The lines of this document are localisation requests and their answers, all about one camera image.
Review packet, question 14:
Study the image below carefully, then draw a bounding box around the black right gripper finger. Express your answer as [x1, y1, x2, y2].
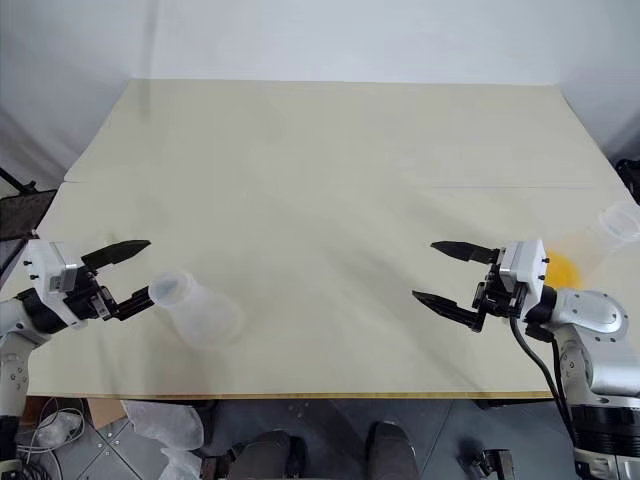
[430, 240, 502, 265]
[411, 289, 485, 335]

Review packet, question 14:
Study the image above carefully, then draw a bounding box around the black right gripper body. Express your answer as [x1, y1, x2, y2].
[472, 261, 527, 321]

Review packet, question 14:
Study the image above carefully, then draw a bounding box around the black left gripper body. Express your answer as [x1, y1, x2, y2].
[63, 266, 122, 323]

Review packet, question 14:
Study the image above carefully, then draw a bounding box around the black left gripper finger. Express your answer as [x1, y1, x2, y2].
[80, 239, 153, 270]
[110, 288, 157, 322]

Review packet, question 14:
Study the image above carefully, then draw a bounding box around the clear plastic cup left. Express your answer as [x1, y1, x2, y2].
[149, 269, 246, 350]

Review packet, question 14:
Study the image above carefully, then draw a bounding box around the black fabric seat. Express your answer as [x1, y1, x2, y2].
[0, 188, 60, 242]

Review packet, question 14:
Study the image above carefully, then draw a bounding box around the brown cardboard piece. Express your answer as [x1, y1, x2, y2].
[86, 397, 127, 430]

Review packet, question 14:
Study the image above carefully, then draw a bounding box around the clear cup with orange contents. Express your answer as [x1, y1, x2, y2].
[543, 199, 640, 292]

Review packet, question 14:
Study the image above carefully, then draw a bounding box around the black tripod leg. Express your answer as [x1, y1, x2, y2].
[0, 164, 39, 195]

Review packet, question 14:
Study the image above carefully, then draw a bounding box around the clear plastic bag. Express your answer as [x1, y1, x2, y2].
[121, 398, 205, 480]

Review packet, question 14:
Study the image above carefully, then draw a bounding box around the dark rounded shape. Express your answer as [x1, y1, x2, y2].
[233, 430, 307, 480]
[366, 420, 417, 480]

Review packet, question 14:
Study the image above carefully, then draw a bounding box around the black object beside table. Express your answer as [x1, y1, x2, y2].
[614, 158, 640, 207]

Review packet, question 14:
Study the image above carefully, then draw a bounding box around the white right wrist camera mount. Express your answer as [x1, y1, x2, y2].
[498, 238, 552, 302]

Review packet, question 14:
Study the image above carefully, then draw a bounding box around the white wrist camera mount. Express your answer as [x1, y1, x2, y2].
[23, 239, 87, 329]
[498, 238, 552, 302]

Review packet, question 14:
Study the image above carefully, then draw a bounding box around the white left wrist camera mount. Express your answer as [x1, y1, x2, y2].
[23, 239, 87, 329]

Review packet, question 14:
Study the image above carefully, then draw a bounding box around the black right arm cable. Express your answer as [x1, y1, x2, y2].
[508, 314, 579, 441]

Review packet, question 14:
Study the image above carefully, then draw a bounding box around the white cable bundle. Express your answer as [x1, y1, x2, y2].
[18, 397, 85, 469]

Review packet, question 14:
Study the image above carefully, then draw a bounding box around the black metal bracket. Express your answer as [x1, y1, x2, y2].
[462, 446, 517, 480]

